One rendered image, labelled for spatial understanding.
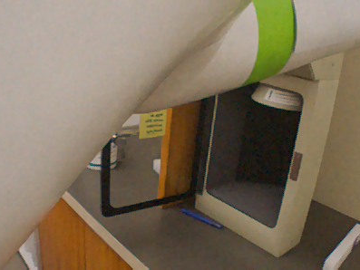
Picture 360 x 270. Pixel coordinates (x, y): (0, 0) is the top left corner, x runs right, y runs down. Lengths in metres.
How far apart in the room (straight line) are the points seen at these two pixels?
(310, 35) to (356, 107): 0.91
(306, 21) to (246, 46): 0.07
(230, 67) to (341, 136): 1.01
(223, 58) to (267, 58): 0.05
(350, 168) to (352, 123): 0.16
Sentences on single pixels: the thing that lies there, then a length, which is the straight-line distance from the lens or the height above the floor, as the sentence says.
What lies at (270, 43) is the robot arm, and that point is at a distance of 0.30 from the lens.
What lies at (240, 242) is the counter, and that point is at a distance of 1.00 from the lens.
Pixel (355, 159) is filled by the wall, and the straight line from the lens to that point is 1.26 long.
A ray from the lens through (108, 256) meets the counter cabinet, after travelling 1.10.
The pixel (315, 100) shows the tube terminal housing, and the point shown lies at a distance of 0.81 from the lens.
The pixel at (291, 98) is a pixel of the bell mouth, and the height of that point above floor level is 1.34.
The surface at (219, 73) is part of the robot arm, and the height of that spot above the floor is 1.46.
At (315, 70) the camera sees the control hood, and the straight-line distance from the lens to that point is 0.77.
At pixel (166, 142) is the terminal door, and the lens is 0.94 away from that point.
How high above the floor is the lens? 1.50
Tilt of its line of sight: 18 degrees down
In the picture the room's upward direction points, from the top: 6 degrees clockwise
